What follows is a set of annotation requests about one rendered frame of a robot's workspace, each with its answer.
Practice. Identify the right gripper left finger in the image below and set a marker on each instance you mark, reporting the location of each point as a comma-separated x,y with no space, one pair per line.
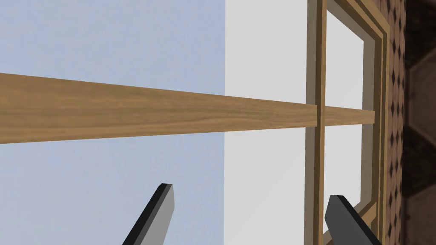
155,221

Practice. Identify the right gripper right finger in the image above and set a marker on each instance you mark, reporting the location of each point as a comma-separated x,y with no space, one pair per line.
345,224

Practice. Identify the wooden framed window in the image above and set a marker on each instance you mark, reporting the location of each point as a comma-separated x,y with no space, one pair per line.
170,109

